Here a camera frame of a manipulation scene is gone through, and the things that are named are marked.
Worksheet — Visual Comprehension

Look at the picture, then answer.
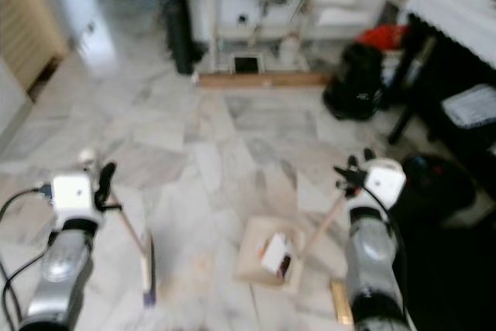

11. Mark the white standing panel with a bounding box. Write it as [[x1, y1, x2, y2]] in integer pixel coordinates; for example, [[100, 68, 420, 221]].
[[46, 0, 118, 73]]

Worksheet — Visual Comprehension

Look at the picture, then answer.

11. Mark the white fabric bag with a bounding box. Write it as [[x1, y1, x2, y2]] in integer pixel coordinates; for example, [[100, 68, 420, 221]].
[[442, 84, 496, 129]]

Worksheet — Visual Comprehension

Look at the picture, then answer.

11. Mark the black tall cylinder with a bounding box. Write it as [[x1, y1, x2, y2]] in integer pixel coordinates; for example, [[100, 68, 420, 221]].
[[164, 0, 195, 77]]

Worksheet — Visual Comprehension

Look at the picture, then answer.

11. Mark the wooden broom with white cap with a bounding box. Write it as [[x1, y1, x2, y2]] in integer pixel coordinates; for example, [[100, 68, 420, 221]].
[[78, 148, 158, 309]]

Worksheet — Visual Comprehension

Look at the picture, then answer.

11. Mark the gold foil wrapper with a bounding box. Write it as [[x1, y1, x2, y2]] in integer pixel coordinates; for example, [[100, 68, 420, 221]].
[[329, 280, 356, 326]]

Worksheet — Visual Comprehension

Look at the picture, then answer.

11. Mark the beige dustpan with wooden handle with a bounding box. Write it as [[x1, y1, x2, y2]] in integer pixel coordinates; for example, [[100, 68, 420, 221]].
[[236, 190, 350, 296]]

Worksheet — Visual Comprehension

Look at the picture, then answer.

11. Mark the black picture frame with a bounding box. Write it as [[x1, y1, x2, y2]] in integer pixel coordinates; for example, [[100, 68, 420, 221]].
[[232, 53, 263, 75]]

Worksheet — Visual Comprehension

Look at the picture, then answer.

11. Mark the wooden slatted cabinet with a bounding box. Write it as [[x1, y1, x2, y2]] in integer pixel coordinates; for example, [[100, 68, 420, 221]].
[[0, 0, 71, 93]]

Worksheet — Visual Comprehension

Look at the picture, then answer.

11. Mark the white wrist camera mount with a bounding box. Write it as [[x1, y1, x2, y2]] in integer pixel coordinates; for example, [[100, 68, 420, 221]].
[[362, 158, 408, 207], [51, 173, 98, 228]]

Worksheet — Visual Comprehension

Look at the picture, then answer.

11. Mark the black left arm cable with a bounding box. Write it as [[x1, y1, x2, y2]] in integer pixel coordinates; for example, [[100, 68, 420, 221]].
[[0, 184, 57, 328]]

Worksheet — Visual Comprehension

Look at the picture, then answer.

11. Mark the white small carton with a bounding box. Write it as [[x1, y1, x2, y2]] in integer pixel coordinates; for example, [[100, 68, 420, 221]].
[[259, 232, 295, 278]]

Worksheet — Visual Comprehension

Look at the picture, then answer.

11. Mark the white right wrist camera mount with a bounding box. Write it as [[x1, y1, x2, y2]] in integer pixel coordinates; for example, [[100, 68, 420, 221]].
[[362, 158, 408, 207]]

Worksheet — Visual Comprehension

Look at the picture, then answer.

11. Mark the black backpack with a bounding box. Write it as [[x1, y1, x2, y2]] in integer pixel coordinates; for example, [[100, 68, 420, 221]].
[[322, 40, 385, 122]]

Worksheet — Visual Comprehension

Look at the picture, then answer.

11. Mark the red bag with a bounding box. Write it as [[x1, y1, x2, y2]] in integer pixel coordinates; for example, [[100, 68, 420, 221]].
[[356, 24, 408, 52]]

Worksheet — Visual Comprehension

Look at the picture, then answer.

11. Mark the white lace tablecloth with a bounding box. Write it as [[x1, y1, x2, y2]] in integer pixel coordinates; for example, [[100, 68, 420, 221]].
[[405, 0, 496, 69]]

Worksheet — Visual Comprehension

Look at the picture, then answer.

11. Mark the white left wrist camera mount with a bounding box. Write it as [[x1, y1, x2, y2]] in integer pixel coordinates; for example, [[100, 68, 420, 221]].
[[51, 173, 98, 228]]

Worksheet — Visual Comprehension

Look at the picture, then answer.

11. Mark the black table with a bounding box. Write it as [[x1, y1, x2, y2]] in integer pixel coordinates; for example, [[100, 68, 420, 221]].
[[387, 17, 496, 153]]

